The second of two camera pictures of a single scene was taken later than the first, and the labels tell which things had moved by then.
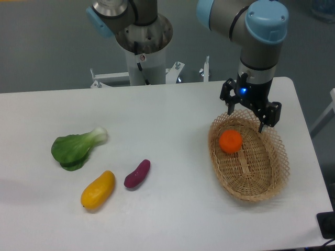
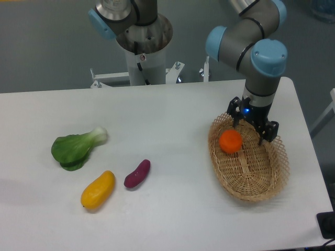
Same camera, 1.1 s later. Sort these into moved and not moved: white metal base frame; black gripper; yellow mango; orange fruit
Moved: black gripper
Not moved: white metal base frame; orange fruit; yellow mango
